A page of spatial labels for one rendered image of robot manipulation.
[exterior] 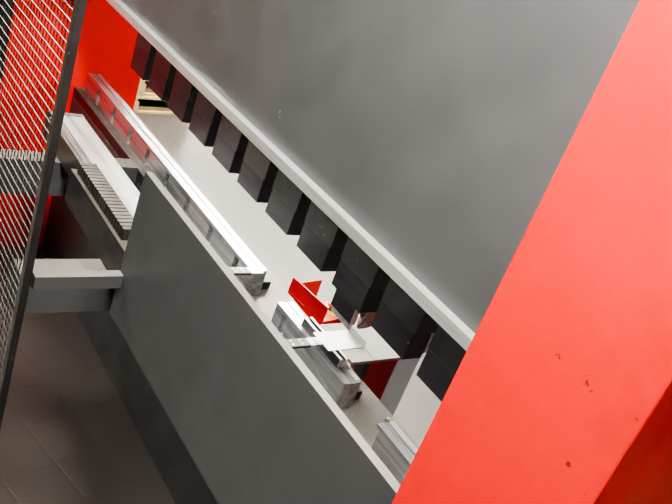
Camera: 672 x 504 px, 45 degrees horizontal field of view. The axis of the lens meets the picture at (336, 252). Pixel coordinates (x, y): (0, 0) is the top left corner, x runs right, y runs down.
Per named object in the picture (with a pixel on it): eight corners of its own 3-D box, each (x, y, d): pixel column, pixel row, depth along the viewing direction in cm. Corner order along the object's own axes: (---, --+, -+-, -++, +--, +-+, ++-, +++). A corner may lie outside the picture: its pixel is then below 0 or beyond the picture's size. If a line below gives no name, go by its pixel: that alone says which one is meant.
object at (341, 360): (344, 367, 227) (348, 358, 225) (336, 367, 225) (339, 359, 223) (309, 325, 240) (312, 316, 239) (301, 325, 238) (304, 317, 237)
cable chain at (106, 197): (139, 241, 244) (142, 229, 242) (120, 240, 240) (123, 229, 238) (93, 173, 273) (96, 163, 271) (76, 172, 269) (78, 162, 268)
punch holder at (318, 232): (345, 272, 232) (364, 222, 225) (321, 272, 226) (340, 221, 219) (318, 245, 242) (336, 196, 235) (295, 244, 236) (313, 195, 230)
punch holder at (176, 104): (203, 125, 299) (214, 83, 292) (182, 122, 294) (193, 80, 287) (187, 108, 309) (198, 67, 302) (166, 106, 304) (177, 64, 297)
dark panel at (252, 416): (320, 665, 149) (407, 493, 131) (311, 669, 148) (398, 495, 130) (115, 312, 225) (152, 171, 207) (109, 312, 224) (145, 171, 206)
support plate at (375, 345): (419, 358, 241) (420, 355, 240) (351, 365, 225) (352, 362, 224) (385, 322, 253) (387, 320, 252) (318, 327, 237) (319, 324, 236)
